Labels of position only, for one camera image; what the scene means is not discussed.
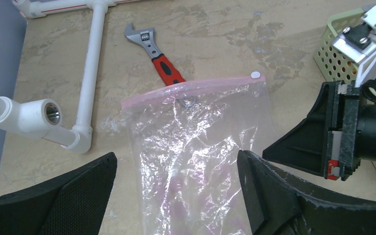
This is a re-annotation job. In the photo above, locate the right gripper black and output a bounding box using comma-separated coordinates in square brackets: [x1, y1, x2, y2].
[262, 80, 376, 181]

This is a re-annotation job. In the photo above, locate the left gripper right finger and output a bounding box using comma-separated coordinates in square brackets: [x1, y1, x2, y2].
[237, 150, 376, 235]

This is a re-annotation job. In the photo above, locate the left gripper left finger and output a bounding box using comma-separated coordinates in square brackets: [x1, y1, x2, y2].
[0, 152, 118, 235]

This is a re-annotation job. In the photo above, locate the clear zip top bag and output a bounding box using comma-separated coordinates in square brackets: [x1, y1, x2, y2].
[121, 71, 278, 235]

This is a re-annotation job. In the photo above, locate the green perforated basket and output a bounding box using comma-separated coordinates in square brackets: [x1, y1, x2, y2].
[314, 8, 376, 165]

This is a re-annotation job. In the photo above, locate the white pvc pipe frame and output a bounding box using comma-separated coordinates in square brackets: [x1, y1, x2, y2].
[0, 0, 143, 155]

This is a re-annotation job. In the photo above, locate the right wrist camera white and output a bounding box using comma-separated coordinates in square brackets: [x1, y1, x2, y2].
[331, 5, 376, 88]

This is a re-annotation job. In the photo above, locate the red handled adjustable wrench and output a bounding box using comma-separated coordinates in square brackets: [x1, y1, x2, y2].
[124, 23, 185, 86]

